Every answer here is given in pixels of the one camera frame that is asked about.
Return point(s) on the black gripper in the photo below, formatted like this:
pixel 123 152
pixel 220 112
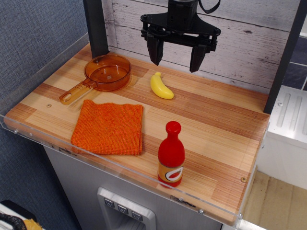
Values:
pixel 180 25

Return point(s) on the orange transparent pan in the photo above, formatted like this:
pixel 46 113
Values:
pixel 103 73

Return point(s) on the yellow toy banana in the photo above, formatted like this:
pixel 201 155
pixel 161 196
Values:
pixel 159 88

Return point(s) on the red sauce bottle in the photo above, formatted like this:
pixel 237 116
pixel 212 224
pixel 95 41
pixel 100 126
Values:
pixel 171 156

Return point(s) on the orange knitted cloth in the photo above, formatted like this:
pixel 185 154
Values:
pixel 109 128

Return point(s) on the white ribbed appliance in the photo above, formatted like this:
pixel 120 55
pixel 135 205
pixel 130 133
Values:
pixel 283 154

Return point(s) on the grey toy fridge cabinet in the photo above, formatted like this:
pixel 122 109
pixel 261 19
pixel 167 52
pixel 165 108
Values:
pixel 81 178

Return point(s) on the silver dispenser panel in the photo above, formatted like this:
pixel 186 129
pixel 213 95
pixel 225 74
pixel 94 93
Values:
pixel 120 213

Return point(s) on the yellow object bottom left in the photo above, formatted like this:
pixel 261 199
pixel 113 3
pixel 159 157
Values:
pixel 30 224

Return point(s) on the right dark post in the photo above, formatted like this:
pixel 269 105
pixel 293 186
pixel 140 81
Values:
pixel 287 54

